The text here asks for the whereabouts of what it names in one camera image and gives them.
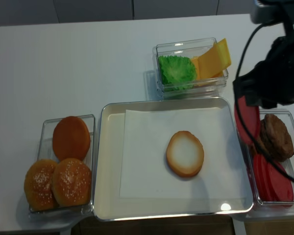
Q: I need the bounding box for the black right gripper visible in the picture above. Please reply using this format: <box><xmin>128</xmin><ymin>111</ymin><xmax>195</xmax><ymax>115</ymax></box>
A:
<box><xmin>233</xmin><ymin>37</ymin><xmax>294</xmax><ymax>109</ymax></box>

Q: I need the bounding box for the carried red tomato slice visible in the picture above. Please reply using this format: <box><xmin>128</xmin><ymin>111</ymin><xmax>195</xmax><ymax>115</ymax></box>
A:
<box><xmin>234</xmin><ymin>96</ymin><xmax>261</xmax><ymax>145</ymax></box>

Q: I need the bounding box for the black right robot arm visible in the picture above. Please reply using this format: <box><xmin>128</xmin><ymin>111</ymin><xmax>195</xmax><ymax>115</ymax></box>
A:
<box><xmin>233</xmin><ymin>0</ymin><xmax>294</xmax><ymax>109</ymax></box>

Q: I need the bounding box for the clear lettuce cheese container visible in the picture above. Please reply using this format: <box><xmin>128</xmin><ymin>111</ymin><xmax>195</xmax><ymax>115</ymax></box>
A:
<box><xmin>153</xmin><ymin>38</ymin><xmax>228</xmax><ymax>99</ymax></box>

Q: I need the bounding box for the green lettuce leaf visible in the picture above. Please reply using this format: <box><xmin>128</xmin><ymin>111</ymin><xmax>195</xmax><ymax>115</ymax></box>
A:
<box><xmin>158</xmin><ymin>55</ymin><xmax>197</xmax><ymax>85</ymax></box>

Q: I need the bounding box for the front brown meat patty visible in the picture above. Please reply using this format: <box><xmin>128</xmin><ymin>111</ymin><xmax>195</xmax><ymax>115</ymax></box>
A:
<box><xmin>260</xmin><ymin>114</ymin><xmax>294</xmax><ymax>162</ymax></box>

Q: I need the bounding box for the back yellow cheese slice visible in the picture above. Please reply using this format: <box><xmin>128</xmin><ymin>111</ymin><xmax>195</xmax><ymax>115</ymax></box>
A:
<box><xmin>217</xmin><ymin>38</ymin><xmax>232</xmax><ymax>70</ymax></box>

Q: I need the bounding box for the front orange cheese slice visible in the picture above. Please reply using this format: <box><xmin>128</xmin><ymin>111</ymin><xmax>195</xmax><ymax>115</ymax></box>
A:
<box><xmin>191</xmin><ymin>46</ymin><xmax>224</xmax><ymax>80</ymax></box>

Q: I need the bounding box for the clear patty tomato container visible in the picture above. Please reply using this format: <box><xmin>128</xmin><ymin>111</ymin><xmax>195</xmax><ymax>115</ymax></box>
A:
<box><xmin>241</xmin><ymin>109</ymin><xmax>294</xmax><ymax>211</ymax></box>

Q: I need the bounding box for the left red tomato slice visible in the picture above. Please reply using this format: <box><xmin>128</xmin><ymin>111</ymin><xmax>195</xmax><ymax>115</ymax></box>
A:
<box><xmin>253</xmin><ymin>154</ymin><xmax>268</xmax><ymax>201</ymax></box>

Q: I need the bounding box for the front red tomato slice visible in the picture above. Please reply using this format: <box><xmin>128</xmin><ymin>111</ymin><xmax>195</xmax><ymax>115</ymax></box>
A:
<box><xmin>261</xmin><ymin>159</ymin><xmax>294</xmax><ymax>202</ymax></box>

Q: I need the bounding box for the bottom bun on tray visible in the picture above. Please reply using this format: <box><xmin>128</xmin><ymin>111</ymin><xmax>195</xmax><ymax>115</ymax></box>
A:
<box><xmin>166</xmin><ymin>131</ymin><xmax>204</xmax><ymax>178</ymax></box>

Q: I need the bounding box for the silver metal tray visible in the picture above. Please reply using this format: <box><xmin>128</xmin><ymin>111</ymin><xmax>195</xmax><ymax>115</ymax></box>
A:
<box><xmin>94</xmin><ymin>97</ymin><xmax>253</xmax><ymax>220</ymax></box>

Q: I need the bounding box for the white paper sheet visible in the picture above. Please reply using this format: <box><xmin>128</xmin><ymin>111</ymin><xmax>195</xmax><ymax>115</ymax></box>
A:
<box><xmin>120</xmin><ymin>108</ymin><xmax>246</xmax><ymax>200</ymax></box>

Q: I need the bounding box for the plain orange bun bottom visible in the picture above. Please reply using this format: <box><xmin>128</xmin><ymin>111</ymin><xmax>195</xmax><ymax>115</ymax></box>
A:
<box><xmin>52</xmin><ymin>116</ymin><xmax>91</xmax><ymax>161</ymax></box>

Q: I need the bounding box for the right sesame bun top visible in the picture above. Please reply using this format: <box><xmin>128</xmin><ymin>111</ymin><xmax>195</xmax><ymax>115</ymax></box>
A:
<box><xmin>52</xmin><ymin>158</ymin><xmax>92</xmax><ymax>207</ymax></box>

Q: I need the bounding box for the sesame bun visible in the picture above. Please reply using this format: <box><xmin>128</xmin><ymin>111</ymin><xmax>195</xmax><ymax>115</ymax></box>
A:
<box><xmin>24</xmin><ymin>159</ymin><xmax>58</xmax><ymax>211</ymax></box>
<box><xmin>52</xmin><ymin>158</ymin><xmax>92</xmax><ymax>207</ymax></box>

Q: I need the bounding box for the clear bun container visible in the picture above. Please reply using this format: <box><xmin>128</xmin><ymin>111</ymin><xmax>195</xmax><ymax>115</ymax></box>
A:
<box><xmin>29</xmin><ymin>114</ymin><xmax>97</xmax><ymax>217</ymax></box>

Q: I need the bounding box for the left sesame bun top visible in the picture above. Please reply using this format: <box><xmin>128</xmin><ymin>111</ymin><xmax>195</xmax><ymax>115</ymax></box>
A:
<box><xmin>24</xmin><ymin>159</ymin><xmax>58</xmax><ymax>211</ymax></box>

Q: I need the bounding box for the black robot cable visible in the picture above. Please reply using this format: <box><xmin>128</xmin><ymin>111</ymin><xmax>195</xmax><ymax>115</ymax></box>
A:
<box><xmin>233</xmin><ymin>21</ymin><xmax>294</xmax><ymax>187</ymax></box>

